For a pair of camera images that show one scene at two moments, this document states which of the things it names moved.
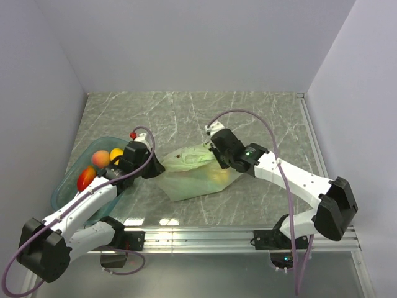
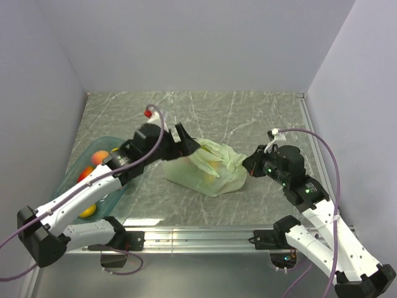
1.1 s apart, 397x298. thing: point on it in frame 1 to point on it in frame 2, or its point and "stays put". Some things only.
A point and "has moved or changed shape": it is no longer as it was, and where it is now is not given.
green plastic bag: [194, 171] has moved or changed shape
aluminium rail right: [312, 135] stays put
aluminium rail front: [224, 240] stays put
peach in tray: [100, 158] stays put
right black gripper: [216, 151] to [252, 162]
